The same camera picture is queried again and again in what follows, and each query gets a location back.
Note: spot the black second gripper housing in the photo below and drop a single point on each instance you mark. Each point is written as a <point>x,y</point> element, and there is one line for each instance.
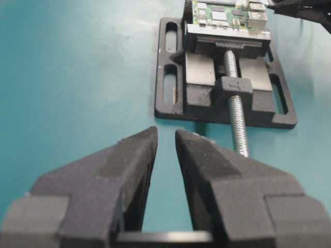
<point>310,10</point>

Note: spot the left gripper black foam left finger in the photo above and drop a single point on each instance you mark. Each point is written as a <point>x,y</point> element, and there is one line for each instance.
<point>86,203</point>

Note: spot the left gripper black foam right finger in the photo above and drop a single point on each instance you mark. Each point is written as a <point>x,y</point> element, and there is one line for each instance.
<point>243,202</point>

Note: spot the green PCB board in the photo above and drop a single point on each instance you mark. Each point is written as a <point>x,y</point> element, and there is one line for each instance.
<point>245,15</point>

